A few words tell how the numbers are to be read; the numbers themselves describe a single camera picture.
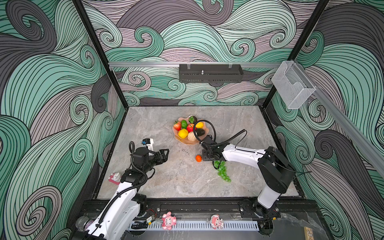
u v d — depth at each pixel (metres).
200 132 0.95
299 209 0.74
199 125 1.00
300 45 0.84
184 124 1.01
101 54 0.88
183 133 0.97
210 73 0.94
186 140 0.98
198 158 0.89
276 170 0.46
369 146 0.52
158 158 0.71
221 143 0.66
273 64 0.93
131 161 0.60
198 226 0.70
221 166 0.84
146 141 0.72
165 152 0.75
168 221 0.67
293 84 0.78
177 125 0.98
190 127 1.04
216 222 0.67
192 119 1.00
